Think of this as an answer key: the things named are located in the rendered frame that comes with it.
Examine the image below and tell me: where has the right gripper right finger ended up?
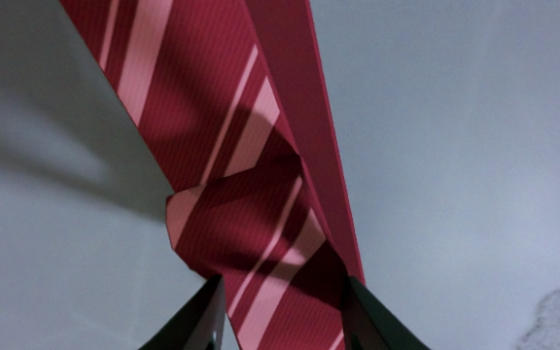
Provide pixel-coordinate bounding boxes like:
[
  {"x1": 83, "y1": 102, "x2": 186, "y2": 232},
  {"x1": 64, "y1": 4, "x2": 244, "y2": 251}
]
[{"x1": 340, "y1": 276, "x2": 432, "y2": 350}]

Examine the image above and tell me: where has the red striped necktie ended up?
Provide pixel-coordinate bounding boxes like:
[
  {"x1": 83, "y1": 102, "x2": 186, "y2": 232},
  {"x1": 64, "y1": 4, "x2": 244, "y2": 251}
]
[{"x1": 58, "y1": 0, "x2": 367, "y2": 350}]

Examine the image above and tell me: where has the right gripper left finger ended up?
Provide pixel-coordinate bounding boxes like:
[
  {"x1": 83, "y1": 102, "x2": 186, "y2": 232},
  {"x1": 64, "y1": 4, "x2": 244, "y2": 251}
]
[{"x1": 137, "y1": 274, "x2": 227, "y2": 350}]

